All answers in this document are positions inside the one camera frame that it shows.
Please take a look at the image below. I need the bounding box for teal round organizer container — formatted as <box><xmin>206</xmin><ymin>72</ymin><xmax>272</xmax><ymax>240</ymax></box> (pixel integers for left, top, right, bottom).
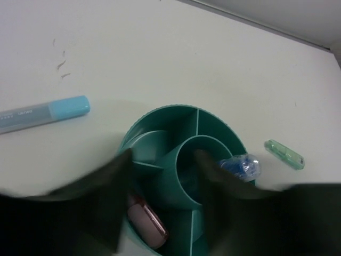
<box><xmin>119</xmin><ymin>105</ymin><xmax>247</xmax><ymax>255</ymax></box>

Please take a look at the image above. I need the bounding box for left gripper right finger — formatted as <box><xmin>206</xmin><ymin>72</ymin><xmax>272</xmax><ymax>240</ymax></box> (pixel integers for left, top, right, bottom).
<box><xmin>194</xmin><ymin>150</ymin><xmax>340</xmax><ymax>255</ymax></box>

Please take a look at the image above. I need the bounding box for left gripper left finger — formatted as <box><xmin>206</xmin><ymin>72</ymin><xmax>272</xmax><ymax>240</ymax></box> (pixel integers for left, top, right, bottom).
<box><xmin>1</xmin><ymin>149</ymin><xmax>133</xmax><ymax>255</ymax></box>

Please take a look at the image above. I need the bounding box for pink correction tape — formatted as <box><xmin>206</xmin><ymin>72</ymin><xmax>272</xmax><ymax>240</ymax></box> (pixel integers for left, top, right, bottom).
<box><xmin>127</xmin><ymin>194</ymin><xmax>168</xmax><ymax>249</ymax></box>

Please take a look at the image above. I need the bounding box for blue highlighter marker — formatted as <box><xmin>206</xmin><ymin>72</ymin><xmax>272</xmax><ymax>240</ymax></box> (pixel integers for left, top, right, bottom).
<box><xmin>1</xmin><ymin>95</ymin><xmax>91</xmax><ymax>134</ymax></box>

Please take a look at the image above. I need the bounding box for green correction tape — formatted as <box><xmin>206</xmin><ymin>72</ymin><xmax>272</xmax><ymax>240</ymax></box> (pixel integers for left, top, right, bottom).
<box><xmin>264</xmin><ymin>139</ymin><xmax>305</xmax><ymax>170</ymax></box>

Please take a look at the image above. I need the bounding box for blue cap spray bottle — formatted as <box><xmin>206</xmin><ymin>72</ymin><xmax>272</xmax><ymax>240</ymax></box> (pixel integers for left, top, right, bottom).
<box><xmin>217</xmin><ymin>154</ymin><xmax>262</xmax><ymax>182</ymax></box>

